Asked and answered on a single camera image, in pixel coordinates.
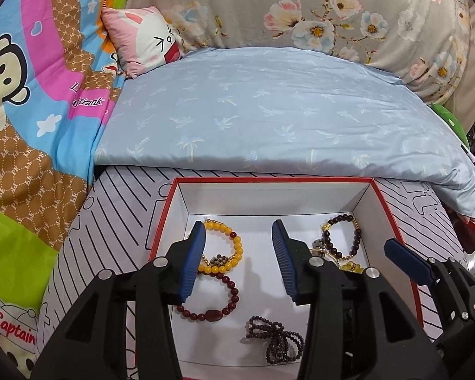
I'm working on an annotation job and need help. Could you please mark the light blue quilt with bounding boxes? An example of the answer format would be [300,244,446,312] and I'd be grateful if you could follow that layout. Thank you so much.
[94,47,475,218]

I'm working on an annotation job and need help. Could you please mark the pink cartoon pillow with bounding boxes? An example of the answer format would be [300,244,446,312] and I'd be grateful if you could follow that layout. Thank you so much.
[101,6,187,80]

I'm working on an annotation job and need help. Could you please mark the rose gold bangle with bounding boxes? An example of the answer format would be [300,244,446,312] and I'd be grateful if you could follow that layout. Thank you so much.
[309,247,342,263]

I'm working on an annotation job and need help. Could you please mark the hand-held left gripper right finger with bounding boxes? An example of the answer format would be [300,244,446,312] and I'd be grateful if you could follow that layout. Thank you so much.
[272,219,449,380]

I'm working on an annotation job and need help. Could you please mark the yellow crystal bracelet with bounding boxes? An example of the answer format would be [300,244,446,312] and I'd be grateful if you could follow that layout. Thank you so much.
[338,260,367,274]

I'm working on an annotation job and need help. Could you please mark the colourful cartoon blanket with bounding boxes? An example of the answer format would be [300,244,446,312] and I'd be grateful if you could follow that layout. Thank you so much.
[0,0,175,380]

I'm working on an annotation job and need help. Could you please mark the grey floral quilt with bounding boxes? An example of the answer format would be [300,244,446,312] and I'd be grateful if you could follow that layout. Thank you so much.
[124,0,473,101]

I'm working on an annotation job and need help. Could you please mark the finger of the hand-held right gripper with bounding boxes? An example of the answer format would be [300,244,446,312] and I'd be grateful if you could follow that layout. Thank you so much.
[384,238,475,324]

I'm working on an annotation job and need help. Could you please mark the maroon bead bracelet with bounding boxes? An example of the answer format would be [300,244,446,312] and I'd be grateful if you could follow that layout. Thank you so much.
[245,316,305,365]

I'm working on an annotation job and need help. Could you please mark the dark bead bracelet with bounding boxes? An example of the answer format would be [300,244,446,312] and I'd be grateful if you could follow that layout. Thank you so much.
[320,214,365,264]

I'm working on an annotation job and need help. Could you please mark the yellow bead bracelet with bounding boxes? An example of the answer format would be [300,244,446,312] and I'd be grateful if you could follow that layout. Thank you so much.
[198,218,244,276]

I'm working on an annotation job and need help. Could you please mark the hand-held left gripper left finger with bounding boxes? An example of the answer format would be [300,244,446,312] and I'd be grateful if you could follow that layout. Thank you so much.
[31,221,206,380]

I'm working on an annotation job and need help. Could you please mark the red bead bracelet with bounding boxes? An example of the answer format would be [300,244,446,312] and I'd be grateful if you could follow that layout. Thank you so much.
[175,273,240,323]

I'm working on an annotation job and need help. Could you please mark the red cardboard box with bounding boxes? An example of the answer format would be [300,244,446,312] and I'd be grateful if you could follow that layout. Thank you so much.
[146,177,424,380]

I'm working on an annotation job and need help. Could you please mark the dark red object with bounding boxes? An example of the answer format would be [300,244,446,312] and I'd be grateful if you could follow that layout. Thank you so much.
[455,210,475,252]

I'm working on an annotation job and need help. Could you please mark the green plush item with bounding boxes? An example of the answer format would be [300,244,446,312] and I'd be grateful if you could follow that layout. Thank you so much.
[431,103,470,147]

